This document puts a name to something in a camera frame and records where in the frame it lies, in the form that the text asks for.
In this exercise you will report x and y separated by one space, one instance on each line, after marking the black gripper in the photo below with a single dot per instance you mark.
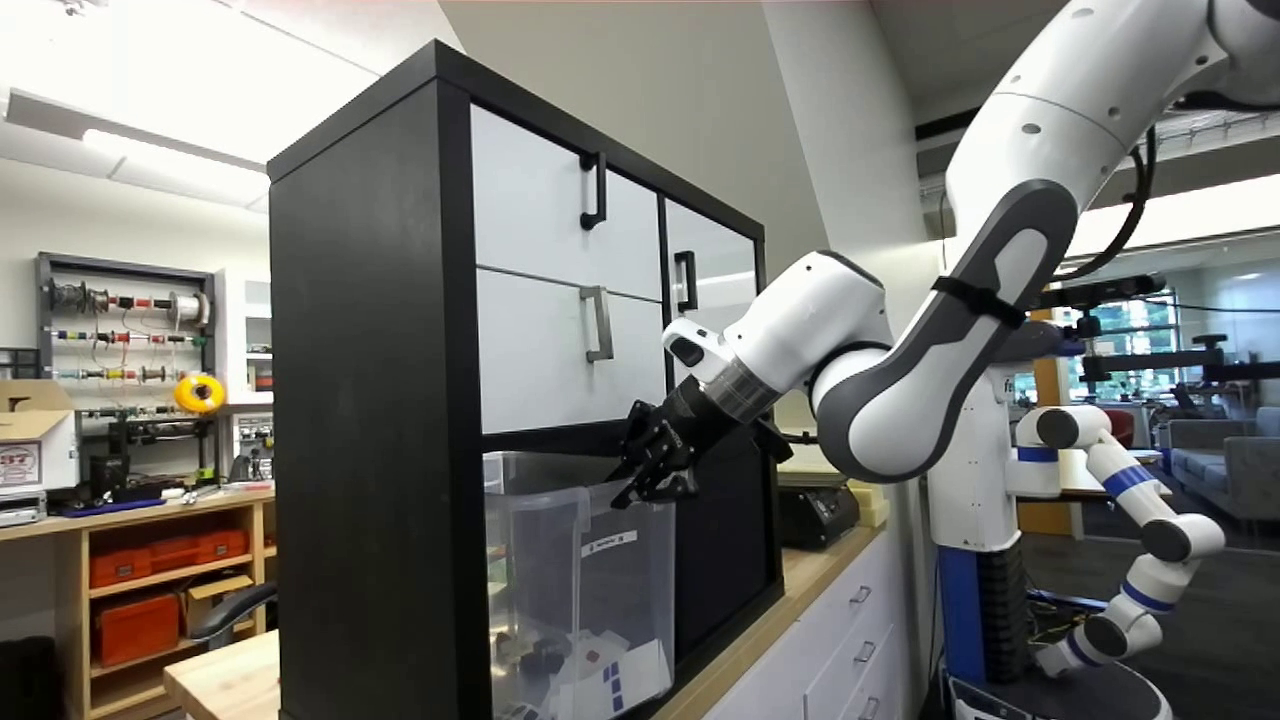
706 426

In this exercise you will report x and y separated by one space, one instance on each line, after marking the clear plastic storage box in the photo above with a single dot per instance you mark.
585 602

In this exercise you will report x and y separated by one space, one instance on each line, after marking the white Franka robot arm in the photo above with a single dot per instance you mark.
882 415

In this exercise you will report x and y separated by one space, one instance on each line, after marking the wide orange storage bin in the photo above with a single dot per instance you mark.
160 557

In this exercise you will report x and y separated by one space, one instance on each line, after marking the small orange storage bin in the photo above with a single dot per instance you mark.
135 626

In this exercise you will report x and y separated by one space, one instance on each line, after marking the white box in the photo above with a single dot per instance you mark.
34 461

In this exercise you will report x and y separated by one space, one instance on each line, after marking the brown cardboard box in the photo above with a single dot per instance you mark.
34 397

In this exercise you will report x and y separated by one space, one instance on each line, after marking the black desktop device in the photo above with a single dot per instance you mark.
812 523

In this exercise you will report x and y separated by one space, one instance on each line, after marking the white sheet with coloured squares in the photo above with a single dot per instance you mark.
626 672

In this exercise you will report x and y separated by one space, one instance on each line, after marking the small black item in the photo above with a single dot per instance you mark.
547 659

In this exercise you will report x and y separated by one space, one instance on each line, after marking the white cabinet with wooden top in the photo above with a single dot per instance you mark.
843 652

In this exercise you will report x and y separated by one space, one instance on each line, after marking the black cube shelf unit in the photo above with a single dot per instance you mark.
361 403

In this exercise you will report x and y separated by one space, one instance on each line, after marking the black chair armrest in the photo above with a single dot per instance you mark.
234 611

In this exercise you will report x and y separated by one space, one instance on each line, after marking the white and blue mobile robot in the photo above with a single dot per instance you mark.
1112 467

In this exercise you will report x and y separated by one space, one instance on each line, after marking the light wooden table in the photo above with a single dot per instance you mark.
227 682

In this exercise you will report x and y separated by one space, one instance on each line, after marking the wooden workbench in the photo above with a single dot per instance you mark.
135 513

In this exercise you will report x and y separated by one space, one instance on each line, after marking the black benchtop machine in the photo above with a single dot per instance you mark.
114 467

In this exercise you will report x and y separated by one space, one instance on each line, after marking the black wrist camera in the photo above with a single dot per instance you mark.
769 441

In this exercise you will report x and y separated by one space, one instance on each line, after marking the wall tool rack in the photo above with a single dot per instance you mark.
123 322

